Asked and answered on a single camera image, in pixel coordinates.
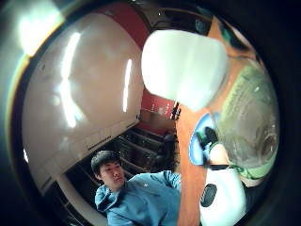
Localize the blue plate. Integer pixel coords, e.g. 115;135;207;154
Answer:
188;112;221;167

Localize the the person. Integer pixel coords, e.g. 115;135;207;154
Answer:
90;150;182;226

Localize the dark shelf unit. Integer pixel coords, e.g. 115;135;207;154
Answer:
64;125;178;189

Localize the long ceiling light strip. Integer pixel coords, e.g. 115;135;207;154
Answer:
57;31;83;129
121;57;134;113

